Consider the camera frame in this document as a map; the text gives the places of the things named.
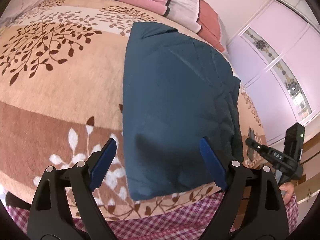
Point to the person's right hand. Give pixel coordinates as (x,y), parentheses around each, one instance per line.
(288,189)

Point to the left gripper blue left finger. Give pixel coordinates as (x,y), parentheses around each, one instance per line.
(99,163)

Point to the red brown folded blanket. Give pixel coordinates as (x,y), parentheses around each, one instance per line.
(212,28)

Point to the beige leaf pattern blanket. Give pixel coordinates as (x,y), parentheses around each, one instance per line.
(61,93)

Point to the light floral bed sheet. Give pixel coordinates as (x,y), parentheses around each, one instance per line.
(17,8)

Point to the white wardrobe with ornaments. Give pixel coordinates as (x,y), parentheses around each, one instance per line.
(276,56)

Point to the plaid shirt torso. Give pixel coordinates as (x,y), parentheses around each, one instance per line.
(184,223)

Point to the dark blue puffer jacket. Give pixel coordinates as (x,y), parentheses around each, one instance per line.
(176,91)

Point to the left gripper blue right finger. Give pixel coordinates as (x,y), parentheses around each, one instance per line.
(213,164)

